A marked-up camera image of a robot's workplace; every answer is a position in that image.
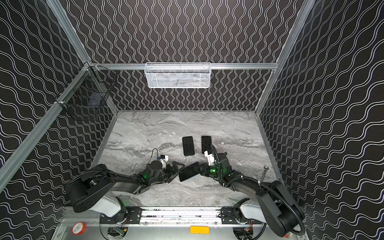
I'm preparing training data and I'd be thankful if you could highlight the black phone screen up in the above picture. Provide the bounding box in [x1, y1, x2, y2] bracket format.
[179, 162, 200, 182]

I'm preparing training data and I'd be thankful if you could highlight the white phone face down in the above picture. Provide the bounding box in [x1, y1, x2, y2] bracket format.
[182, 136, 195, 157]

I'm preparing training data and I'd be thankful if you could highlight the black phone purple edge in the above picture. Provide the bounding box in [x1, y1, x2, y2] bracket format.
[201, 136, 212, 154]

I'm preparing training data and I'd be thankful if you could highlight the light blue phone case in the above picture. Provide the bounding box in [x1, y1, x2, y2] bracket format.
[180, 175, 201, 182]

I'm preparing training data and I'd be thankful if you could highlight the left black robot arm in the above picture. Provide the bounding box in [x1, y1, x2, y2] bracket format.
[66, 161, 185, 213]

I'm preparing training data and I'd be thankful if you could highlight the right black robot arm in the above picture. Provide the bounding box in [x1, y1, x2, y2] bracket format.
[199, 151, 306, 237]

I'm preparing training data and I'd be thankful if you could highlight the silver spanner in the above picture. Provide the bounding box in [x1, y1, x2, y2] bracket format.
[260, 166, 269, 182]

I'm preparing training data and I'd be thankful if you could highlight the yellow block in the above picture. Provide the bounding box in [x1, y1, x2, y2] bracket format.
[190, 226, 210, 235]

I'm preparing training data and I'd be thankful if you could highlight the red yellow toy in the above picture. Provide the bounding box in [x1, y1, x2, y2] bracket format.
[284, 232, 293, 238]

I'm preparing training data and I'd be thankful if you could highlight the red tape roll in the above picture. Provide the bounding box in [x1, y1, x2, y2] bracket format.
[72, 222, 87, 235]

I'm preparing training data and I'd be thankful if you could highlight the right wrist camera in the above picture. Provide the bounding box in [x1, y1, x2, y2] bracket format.
[204, 150, 215, 166]

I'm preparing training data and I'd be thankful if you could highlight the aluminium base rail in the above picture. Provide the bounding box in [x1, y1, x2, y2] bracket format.
[59, 206, 301, 226]

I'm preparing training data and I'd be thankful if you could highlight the white wire mesh basket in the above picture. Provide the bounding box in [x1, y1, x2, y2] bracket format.
[144, 62, 212, 89]

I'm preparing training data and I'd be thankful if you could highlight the black wire basket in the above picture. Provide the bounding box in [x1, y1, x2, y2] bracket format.
[57, 62, 118, 121]

